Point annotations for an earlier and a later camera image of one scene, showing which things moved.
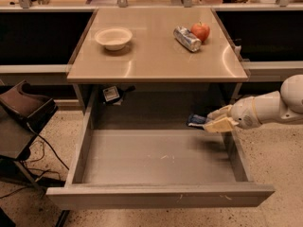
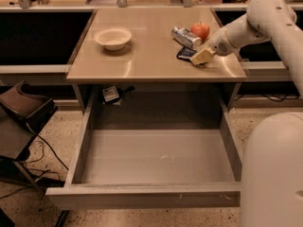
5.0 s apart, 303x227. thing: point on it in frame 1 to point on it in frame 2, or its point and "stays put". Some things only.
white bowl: (114, 39) stays put
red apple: (201, 30) stays put
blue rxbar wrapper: (196, 120) to (186, 54)
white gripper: (242, 113) to (217, 44)
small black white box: (111, 94) stays put
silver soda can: (187, 39) stays put
